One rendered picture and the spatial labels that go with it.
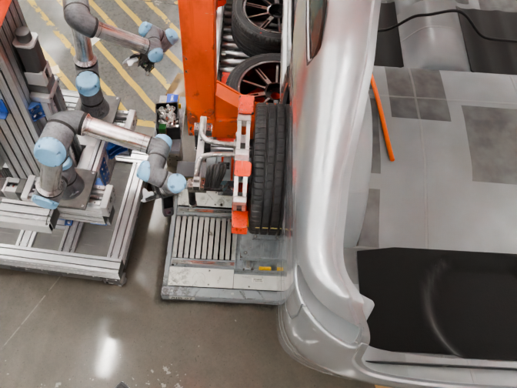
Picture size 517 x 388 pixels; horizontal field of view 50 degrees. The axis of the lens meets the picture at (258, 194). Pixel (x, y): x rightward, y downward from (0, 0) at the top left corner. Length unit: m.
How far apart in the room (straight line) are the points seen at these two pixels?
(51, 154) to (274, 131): 0.96
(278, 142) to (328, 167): 0.73
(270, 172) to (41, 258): 1.52
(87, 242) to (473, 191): 2.12
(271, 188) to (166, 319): 1.22
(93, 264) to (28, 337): 0.55
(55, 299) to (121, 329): 0.44
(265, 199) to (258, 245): 0.81
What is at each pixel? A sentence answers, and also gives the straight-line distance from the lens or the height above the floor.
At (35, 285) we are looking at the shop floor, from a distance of 3.61.
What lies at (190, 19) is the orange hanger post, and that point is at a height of 1.40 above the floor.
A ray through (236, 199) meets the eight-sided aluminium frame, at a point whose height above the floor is 0.97.
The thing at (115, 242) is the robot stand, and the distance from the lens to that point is 3.38.
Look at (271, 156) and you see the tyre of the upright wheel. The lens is 2.50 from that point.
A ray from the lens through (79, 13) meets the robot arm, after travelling 2.72.
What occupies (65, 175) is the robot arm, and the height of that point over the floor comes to 1.01.
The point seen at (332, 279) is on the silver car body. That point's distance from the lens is 1.71.
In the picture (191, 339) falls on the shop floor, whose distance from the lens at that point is 3.33.
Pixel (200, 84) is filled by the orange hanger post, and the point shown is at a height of 0.97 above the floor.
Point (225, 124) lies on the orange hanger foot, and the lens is 3.24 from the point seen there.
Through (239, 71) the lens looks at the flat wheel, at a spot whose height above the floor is 0.50.
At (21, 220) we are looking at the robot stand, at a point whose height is 0.73.
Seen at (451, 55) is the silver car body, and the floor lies 0.95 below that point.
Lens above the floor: 3.18
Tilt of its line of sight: 58 degrees down
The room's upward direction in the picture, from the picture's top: 6 degrees clockwise
